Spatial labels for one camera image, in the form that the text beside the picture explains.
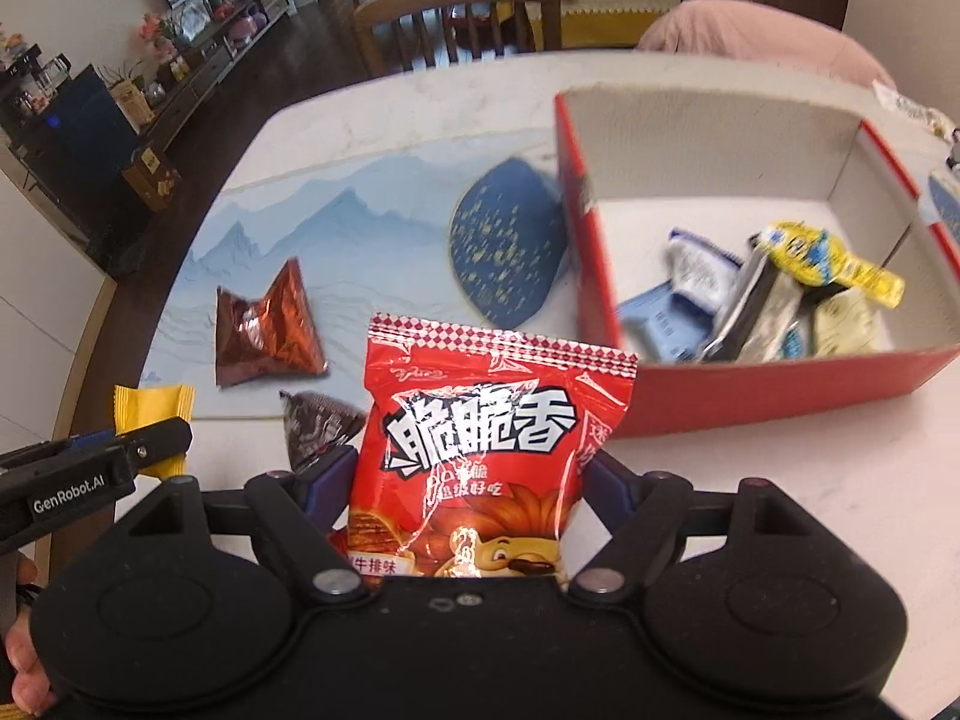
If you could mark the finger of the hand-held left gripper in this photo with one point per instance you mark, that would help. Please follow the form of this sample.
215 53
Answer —
75 446
161 441

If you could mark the blue white snack packet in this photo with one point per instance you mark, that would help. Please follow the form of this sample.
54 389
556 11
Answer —
675 300

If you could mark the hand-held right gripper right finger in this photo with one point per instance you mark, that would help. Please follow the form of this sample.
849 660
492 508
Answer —
601 481

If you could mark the person's left hand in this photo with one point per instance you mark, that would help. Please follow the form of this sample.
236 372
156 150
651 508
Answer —
21 656

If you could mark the red cardboard box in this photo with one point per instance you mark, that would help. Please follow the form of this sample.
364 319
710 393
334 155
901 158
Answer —
750 397

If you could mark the pink cushion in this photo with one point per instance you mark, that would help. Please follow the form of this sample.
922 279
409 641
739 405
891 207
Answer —
750 37

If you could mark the yellow cartoon packet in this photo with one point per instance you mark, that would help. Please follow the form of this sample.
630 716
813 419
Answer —
832 259

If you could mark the brown cookie packet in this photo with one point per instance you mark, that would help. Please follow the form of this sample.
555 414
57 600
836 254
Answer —
266 330

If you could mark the yellow snack packet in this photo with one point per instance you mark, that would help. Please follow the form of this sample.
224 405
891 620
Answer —
150 406

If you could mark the wooden chair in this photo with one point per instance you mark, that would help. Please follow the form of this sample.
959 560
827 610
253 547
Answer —
457 7

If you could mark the beige paper bag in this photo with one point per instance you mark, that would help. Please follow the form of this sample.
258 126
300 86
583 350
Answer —
133 106

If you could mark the red chip packet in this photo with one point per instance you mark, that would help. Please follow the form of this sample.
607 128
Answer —
480 427

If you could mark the blue wrapped candy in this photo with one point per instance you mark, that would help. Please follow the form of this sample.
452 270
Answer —
793 343

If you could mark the dark TV cabinet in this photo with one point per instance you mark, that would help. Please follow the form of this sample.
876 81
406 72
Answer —
217 37

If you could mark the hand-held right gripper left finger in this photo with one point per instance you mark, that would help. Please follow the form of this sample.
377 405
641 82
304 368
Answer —
330 481

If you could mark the silver foil packet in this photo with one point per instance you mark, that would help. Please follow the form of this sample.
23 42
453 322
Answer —
757 307

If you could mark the black appliance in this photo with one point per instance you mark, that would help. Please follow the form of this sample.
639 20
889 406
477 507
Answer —
75 142

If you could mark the cream snack packet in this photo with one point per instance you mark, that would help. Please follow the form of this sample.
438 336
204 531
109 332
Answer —
844 324

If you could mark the dark triangular chocolate packet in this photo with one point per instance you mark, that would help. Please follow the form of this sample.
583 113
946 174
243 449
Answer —
319 424

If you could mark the flower bouquet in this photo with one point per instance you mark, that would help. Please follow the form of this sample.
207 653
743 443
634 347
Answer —
156 31

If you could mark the pale snack packet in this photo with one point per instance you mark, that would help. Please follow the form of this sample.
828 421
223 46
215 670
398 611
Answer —
911 109

